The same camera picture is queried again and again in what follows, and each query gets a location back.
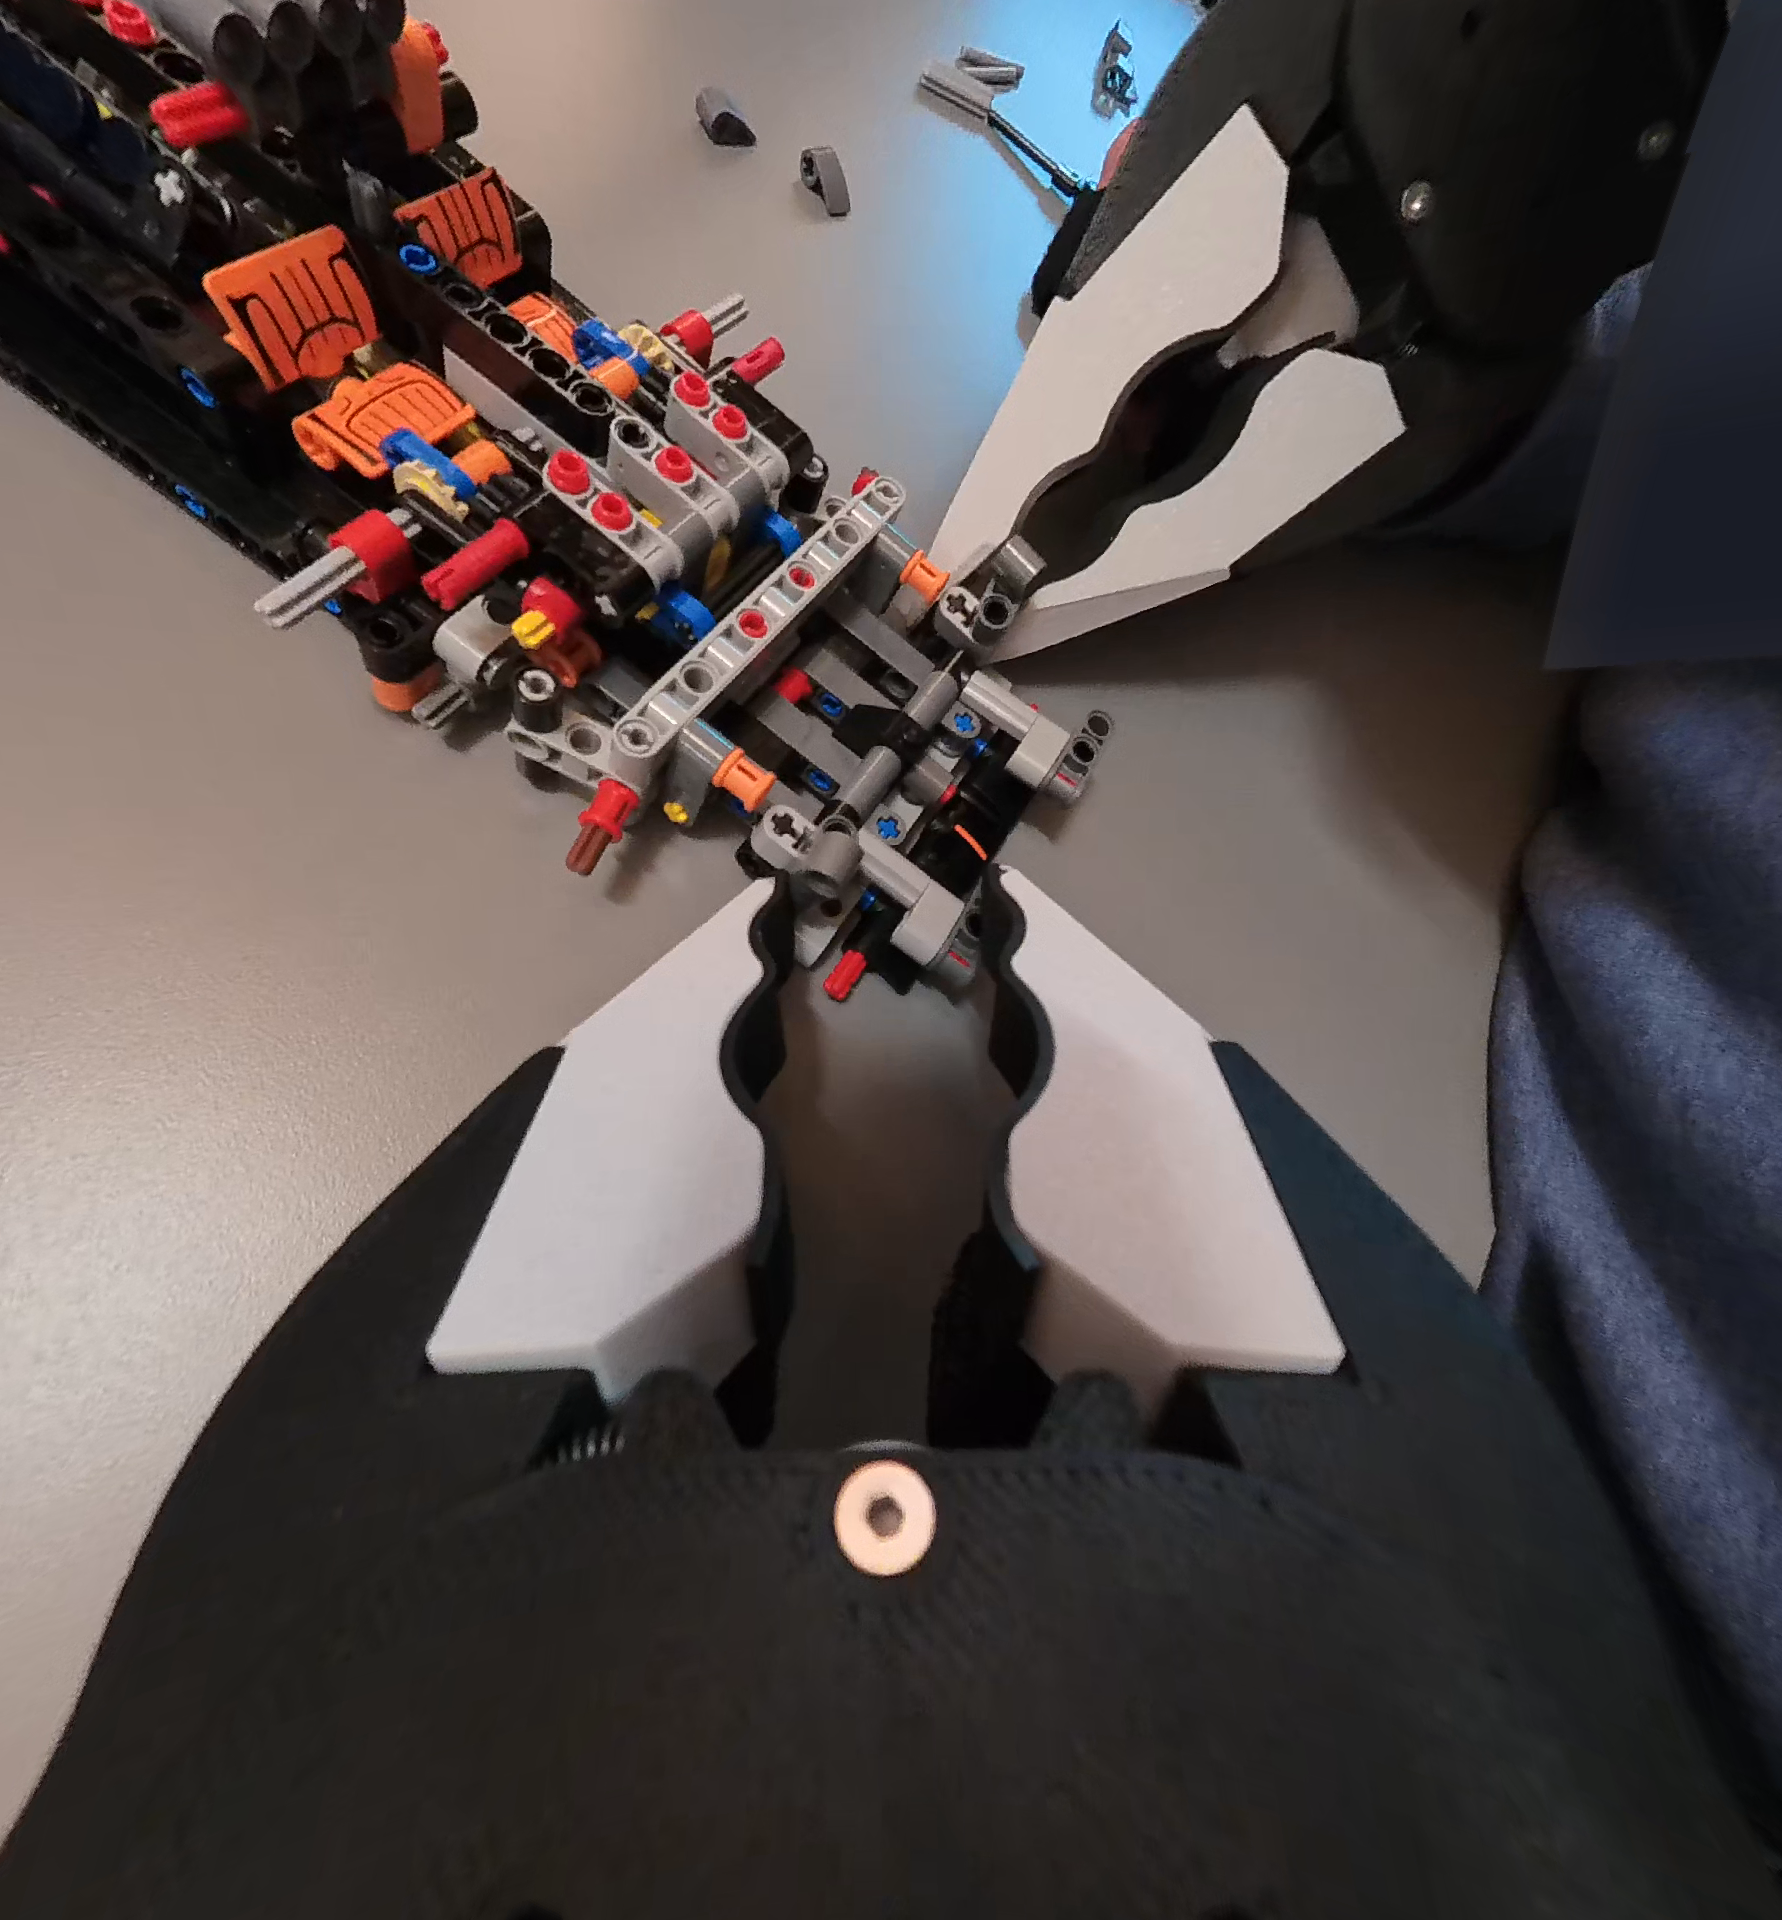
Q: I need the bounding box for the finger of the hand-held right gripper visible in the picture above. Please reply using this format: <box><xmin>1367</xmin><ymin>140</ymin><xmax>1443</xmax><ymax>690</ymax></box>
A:
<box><xmin>923</xmin><ymin>104</ymin><xmax>1360</xmax><ymax>583</ymax></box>
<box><xmin>980</xmin><ymin>348</ymin><xmax>1415</xmax><ymax>661</ymax></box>

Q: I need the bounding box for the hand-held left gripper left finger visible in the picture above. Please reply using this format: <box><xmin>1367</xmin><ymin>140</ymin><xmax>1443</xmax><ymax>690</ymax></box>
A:
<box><xmin>425</xmin><ymin>874</ymin><xmax>803</xmax><ymax>1449</ymax></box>

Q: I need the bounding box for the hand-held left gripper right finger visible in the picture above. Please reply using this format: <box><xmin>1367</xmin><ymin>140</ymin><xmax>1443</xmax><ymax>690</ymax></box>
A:
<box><xmin>923</xmin><ymin>872</ymin><xmax>1345</xmax><ymax>1449</ymax></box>

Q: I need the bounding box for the grey lego connector subassembly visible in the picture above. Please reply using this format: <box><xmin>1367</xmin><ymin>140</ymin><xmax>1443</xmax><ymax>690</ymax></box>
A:
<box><xmin>933</xmin><ymin>537</ymin><xmax>1052</xmax><ymax>648</ymax></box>

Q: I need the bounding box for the lego car chassis model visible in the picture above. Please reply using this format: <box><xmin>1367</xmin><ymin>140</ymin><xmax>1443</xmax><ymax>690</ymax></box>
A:
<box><xmin>0</xmin><ymin>0</ymin><xmax>1122</xmax><ymax>999</ymax></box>

